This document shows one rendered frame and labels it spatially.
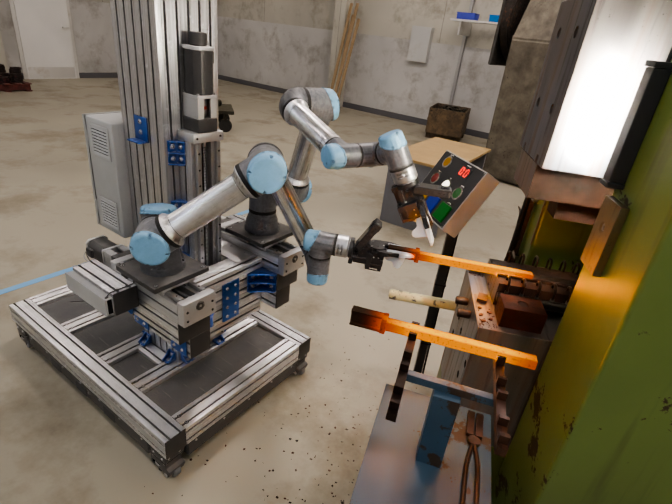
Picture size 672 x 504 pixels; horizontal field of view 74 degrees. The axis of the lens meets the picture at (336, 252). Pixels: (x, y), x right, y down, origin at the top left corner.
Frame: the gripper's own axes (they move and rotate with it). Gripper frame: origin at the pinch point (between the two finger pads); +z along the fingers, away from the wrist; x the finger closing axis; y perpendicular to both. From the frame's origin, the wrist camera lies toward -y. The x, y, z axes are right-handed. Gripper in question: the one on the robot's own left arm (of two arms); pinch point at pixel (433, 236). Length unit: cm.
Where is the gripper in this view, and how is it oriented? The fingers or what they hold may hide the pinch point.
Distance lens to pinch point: 144.3
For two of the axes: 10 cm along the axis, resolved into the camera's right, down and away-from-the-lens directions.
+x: -1.7, 4.3, -8.9
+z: 3.8, 8.6, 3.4
